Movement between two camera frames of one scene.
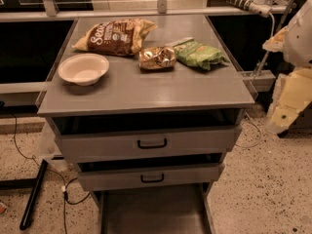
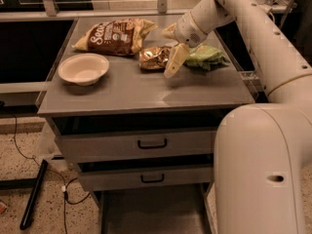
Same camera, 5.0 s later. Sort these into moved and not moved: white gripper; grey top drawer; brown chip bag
Moved: white gripper
Not moved: brown chip bag; grey top drawer
